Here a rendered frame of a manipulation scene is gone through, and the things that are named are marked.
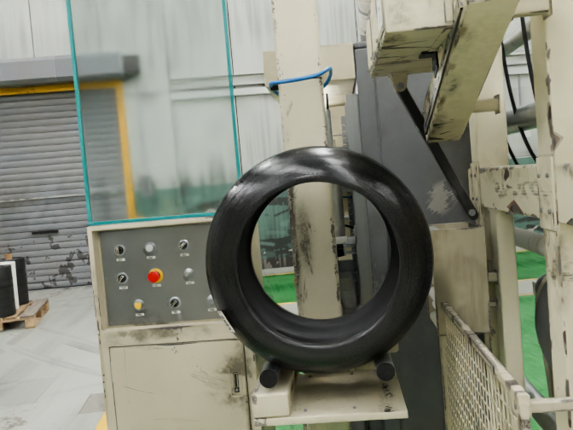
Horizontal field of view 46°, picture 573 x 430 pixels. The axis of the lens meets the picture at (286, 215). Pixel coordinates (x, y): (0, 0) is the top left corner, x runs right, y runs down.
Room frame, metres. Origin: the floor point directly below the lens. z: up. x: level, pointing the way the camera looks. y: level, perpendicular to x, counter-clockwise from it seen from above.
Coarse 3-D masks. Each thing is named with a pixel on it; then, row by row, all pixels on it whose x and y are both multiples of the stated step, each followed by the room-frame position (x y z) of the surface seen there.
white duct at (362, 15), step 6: (360, 0) 2.44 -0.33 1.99; (366, 0) 2.41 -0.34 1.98; (360, 6) 2.45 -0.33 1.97; (366, 6) 2.42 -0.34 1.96; (360, 12) 2.46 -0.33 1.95; (366, 12) 2.44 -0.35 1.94; (360, 18) 2.49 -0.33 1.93; (366, 18) 2.45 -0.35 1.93; (360, 24) 2.50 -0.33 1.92; (366, 24) 2.47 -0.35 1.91; (360, 30) 2.53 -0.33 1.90
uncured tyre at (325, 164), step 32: (288, 160) 1.60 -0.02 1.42; (320, 160) 1.58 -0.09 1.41; (352, 160) 1.59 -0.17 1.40; (256, 192) 1.59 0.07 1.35; (384, 192) 1.56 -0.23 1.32; (224, 224) 1.59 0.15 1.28; (416, 224) 1.57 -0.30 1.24; (224, 256) 1.59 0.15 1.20; (416, 256) 1.56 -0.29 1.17; (224, 288) 1.59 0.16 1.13; (256, 288) 1.85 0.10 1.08; (384, 288) 1.83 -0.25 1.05; (416, 288) 1.56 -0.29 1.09; (256, 320) 1.58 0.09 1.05; (288, 320) 1.85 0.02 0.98; (320, 320) 1.85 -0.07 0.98; (352, 320) 1.83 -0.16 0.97; (384, 320) 1.56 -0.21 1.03; (416, 320) 1.62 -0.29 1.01; (256, 352) 1.62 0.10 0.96; (288, 352) 1.58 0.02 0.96; (320, 352) 1.57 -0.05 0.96; (352, 352) 1.57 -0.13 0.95; (384, 352) 1.60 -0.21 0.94
